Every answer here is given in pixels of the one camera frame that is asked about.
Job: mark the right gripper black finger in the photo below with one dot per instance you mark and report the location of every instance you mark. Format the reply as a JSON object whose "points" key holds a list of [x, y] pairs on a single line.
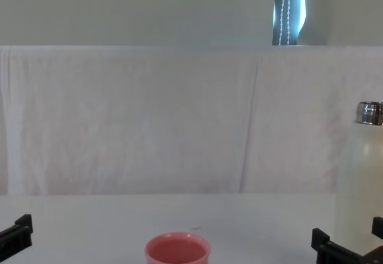
{"points": [[378, 226], [332, 253]]}

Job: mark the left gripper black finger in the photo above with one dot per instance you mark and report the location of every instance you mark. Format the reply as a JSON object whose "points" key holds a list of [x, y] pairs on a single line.
{"points": [[22, 231]]}

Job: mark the cream vacuum bottle steel neck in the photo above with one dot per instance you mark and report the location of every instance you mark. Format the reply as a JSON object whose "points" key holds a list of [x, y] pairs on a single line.
{"points": [[362, 186]]}

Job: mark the white table cloth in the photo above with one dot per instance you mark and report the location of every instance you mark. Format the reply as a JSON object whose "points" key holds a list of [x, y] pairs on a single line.
{"points": [[119, 228]]}

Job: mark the pink cup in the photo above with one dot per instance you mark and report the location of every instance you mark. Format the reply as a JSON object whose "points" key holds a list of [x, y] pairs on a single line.
{"points": [[176, 250]]}

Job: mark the white draped backdrop cloth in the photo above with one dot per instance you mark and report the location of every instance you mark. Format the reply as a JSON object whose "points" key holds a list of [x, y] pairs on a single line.
{"points": [[149, 120]]}

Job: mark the white curtain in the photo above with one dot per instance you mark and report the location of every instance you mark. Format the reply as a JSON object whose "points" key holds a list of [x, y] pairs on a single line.
{"points": [[119, 9]]}

